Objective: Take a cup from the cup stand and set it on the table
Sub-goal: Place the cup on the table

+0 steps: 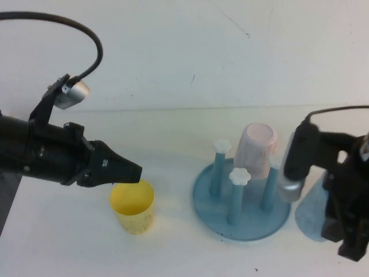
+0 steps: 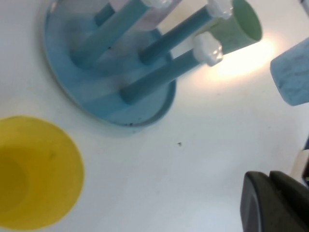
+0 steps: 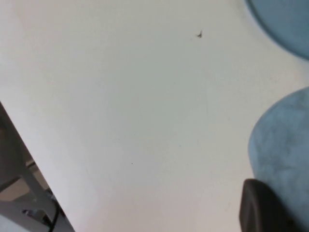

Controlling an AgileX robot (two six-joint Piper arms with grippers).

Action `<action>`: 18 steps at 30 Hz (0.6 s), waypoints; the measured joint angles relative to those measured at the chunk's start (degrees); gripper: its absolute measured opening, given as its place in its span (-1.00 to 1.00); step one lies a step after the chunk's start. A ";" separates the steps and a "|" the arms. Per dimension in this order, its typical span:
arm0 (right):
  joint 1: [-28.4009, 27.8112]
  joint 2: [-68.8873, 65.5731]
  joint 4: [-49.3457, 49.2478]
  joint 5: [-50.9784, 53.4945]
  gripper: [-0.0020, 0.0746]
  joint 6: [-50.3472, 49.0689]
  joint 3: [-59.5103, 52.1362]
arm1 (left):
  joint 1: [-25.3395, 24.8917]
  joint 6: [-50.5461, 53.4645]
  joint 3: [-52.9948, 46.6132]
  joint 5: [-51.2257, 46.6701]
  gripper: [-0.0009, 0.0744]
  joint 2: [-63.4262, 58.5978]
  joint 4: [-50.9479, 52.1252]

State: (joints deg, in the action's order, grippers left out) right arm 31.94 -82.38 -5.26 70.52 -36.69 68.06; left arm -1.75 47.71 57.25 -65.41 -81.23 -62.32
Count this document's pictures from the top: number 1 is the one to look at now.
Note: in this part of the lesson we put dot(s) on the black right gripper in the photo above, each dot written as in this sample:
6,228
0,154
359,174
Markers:
351,190

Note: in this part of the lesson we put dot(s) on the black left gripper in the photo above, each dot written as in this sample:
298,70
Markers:
57,155

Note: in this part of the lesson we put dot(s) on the light blue plastic cup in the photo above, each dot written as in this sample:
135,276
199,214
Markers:
311,213

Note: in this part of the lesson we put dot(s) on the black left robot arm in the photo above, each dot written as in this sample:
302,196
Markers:
13,144

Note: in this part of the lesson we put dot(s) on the yellow plastic cup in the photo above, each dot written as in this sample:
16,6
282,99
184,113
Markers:
135,219

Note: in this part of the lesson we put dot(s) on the blue cup stand with pegs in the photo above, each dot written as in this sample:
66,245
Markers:
250,225

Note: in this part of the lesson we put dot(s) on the pink plastic cup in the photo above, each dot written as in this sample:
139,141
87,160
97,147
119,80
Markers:
253,155

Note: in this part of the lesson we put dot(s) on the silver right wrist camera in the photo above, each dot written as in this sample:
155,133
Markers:
291,190

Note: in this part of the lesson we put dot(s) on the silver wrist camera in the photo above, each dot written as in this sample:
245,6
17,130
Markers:
75,93
291,190

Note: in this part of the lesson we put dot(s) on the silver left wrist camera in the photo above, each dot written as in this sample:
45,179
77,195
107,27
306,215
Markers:
75,93

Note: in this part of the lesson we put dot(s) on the black left camera bracket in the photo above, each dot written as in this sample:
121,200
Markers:
43,106

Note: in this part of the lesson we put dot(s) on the black camera bracket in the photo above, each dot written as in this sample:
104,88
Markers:
331,144
43,106

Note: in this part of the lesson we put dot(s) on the black right camera bracket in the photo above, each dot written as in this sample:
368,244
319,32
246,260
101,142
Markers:
331,144

